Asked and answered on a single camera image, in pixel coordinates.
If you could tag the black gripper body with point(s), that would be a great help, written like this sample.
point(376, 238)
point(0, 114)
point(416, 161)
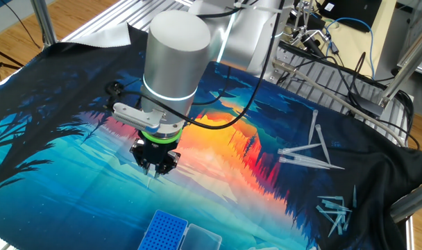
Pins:
point(159, 152)

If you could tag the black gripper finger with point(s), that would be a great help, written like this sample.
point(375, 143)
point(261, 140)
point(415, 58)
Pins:
point(169, 165)
point(139, 152)

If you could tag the small clear pipette tip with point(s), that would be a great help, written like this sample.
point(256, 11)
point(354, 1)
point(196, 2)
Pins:
point(149, 183)

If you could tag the medium translucent pipette tip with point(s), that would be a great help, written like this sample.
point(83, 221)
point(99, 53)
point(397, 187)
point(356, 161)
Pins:
point(325, 214)
point(354, 196)
point(339, 227)
point(334, 226)
point(337, 206)
point(330, 198)
point(330, 212)
point(347, 220)

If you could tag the blue pipette tip rack box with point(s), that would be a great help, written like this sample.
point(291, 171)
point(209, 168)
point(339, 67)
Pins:
point(164, 231)

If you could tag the large clear pipette tip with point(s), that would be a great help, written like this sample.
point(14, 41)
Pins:
point(336, 167)
point(297, 149)
point(313, 125)
point(323, 142)
point(301, 162)

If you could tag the printed forest sunset cloth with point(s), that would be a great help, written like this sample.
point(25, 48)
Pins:
point(75, 194)

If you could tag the metal clamp stand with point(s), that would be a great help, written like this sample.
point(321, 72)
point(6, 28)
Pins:
point(300, 21)

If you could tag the black power adapter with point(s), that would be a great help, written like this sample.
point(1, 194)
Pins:
point(367, 106)

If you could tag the beige desk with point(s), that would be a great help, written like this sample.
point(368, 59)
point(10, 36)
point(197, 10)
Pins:
point(350, 48)

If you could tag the black electronics box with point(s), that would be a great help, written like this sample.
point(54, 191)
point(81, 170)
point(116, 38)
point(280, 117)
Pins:
point(356, 14)

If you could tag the white equipment rack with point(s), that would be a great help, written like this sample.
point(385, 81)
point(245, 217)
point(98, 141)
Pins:
point(415, 14)

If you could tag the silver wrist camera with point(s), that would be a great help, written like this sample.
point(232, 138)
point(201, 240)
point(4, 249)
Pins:
point(134, 116)

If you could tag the aluminium frame post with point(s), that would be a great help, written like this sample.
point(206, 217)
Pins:
point(405, 67)
point(412, 201)
point(43, 24)

